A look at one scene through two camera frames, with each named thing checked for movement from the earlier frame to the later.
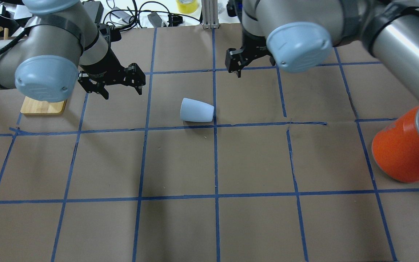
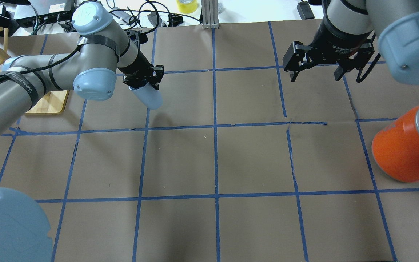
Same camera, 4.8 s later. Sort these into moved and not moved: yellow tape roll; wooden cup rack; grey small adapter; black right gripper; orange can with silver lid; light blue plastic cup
Moved: black right gripper; light blue plastic cup
Not moved: wooden cup rack; grey small adapter; orange can with silver lid; yellow tape roll
